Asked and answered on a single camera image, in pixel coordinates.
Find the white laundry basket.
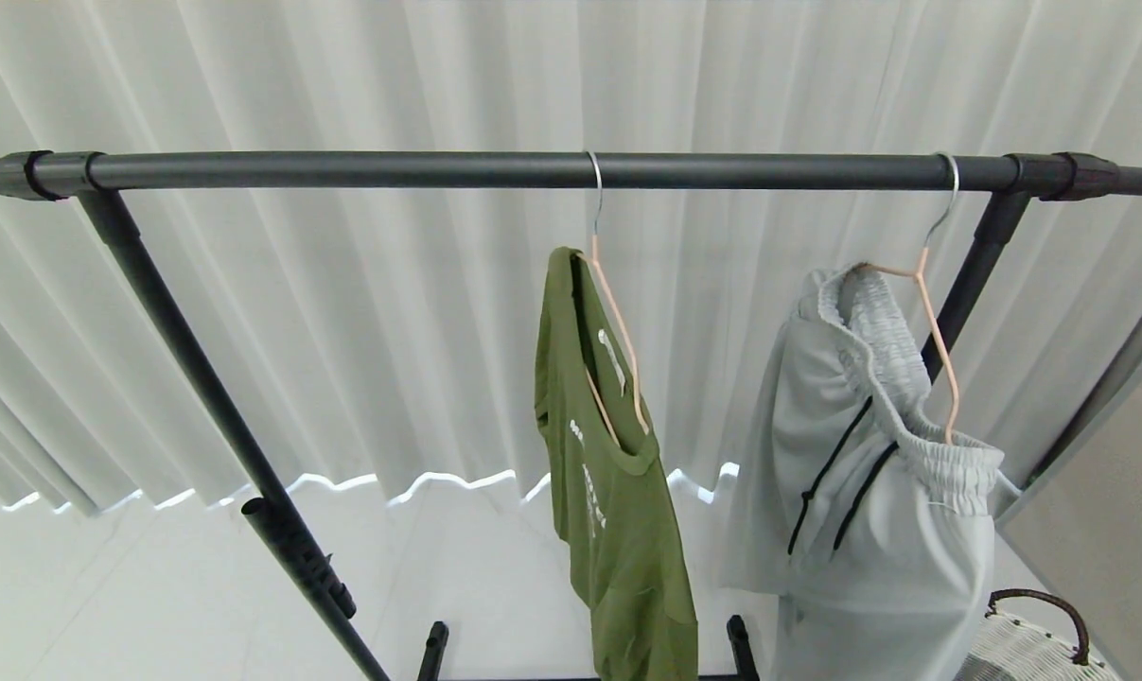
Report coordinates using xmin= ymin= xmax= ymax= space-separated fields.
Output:
xmin=954 ymin=588 xmax=1125 ymax=681

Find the pink clothes hanger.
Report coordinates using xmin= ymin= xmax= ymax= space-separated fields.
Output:
xmin=580 ymin=149 xmax=652 ymax=450
xmin=854 ymin=151 xmax=964 ymax=447

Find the white curtain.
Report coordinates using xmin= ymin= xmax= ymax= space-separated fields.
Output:
xmin=0 ymin=0 xmax=1142 ymax=516

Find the green printed T-shirt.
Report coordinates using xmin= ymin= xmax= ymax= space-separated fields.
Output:
xmin=533 ymin=246 xmax=701 ymax=681

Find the black clothes rack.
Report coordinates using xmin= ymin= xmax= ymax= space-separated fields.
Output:
xmin=0 ymin=149 xmax=1142 ymax=681

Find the pale grey garment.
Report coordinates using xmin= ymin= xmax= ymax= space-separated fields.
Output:
xmin=719 ymin=265 xmax=1024 ymax=681

